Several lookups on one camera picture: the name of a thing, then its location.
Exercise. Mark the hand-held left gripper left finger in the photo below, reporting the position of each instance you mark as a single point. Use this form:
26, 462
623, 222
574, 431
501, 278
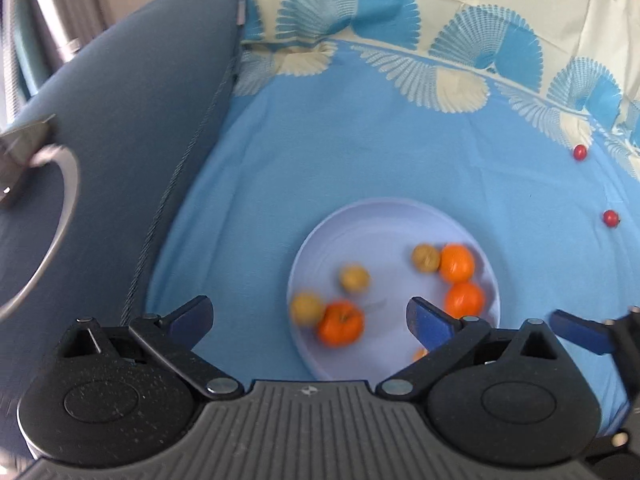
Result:
192, 321

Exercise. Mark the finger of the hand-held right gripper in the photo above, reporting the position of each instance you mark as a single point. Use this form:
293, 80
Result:
582, 331

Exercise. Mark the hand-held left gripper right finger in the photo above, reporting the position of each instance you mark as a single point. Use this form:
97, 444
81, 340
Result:
427, 325

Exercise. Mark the small orange mandarin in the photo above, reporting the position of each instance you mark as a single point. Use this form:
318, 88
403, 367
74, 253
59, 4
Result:
419, 355

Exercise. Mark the tan longan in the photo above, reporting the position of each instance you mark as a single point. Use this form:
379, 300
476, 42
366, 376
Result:
307, 308
426, 258
355, 277

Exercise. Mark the orange mandarin with stem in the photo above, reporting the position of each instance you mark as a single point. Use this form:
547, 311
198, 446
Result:
341, 323

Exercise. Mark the pale blue round plate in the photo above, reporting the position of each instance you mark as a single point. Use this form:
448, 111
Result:
390, 240

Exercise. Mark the red cherry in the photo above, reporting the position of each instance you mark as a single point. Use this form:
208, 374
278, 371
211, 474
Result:
580, 152
610, 217

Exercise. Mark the blue and cream printed cloth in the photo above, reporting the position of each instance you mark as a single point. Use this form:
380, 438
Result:
350, 150

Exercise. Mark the black smartphone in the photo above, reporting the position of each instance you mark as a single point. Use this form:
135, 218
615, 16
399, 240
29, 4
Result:
22, 160

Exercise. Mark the grey green curtain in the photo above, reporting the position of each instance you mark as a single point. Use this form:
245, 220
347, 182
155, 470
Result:
50, 5

